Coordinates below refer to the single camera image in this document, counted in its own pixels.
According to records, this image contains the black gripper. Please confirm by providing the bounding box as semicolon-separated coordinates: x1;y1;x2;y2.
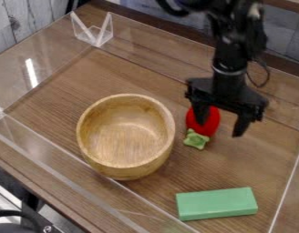
185;78;269;137

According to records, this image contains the red plush strawberry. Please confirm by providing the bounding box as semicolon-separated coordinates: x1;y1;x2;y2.
183;106;221;150

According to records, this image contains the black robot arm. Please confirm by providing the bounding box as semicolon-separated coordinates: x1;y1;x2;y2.
157;0;269;137

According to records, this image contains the wooden bowl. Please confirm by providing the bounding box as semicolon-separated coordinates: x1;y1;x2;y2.
76;94;175;180

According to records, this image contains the green rectangular block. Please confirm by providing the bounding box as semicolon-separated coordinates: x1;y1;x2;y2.
175;187;258;221

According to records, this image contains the clear acrylic corner bracket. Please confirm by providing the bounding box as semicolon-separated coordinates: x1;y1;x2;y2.
71;12;114;47

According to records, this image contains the black metal clamp bracket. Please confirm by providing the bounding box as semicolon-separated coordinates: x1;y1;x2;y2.
20;203;63;233

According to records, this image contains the black cable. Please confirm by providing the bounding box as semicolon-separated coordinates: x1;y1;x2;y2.
0;209;35;233

